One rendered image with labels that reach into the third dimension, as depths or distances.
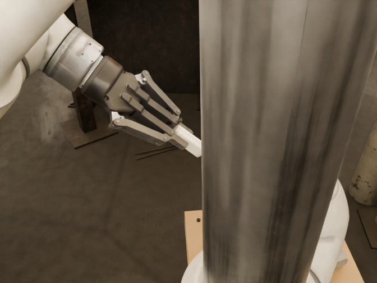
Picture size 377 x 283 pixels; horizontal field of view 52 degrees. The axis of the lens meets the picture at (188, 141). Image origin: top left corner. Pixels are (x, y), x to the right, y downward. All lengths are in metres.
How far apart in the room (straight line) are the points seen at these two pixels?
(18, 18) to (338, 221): 0.45
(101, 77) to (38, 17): 0.22
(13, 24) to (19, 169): 1.26
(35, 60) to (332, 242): 0.48
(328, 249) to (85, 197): 1.06
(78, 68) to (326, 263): 0.44
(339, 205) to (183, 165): 1.04
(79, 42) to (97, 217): 0.88
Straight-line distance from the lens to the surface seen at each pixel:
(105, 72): 0.62
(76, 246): 1.34
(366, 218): 1.48
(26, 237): 1.42
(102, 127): 1.75
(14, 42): 0.43
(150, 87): 0.68
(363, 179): 1.46
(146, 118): 0.64
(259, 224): 0.27
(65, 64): 0.61
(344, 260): 0.79
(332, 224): 0.55
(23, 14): 0.42
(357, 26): 0.20
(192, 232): 0.82
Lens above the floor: 1.06
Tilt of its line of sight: 40 degrees down
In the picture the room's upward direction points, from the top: straight up
